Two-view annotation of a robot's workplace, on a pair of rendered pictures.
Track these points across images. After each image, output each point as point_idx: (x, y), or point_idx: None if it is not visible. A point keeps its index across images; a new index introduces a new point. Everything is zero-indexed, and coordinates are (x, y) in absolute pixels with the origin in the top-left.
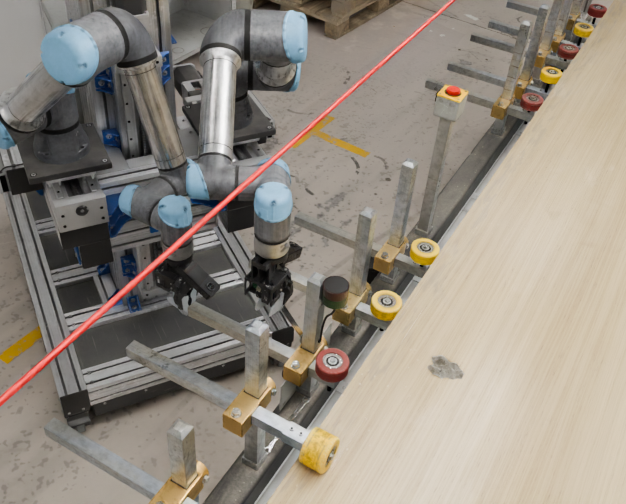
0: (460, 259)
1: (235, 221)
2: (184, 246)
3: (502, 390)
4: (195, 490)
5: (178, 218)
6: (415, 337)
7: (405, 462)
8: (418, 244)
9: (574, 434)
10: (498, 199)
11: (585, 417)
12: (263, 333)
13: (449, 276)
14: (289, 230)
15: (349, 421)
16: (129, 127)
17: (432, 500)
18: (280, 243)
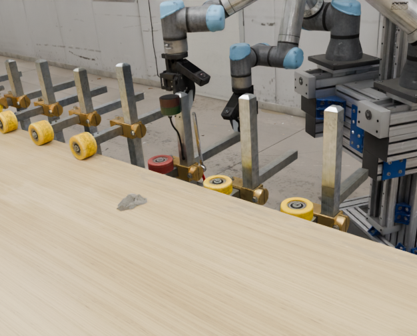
0: (280, 227)
1: (366, 163)
2: (232, 76)
3: (92, 229)
4: (82, 119)
5: (230, 51)
6: (172, 193)
7: (61, 182)
8: (302, 201)
9: (18, 261)
10: None
11: (29, 273)
12: (118, 67)
13: (250, 217)
14: (168, 34)
15: (106, 165)
16: (380, 64)
17: (26, 189)
18: (163, 39)
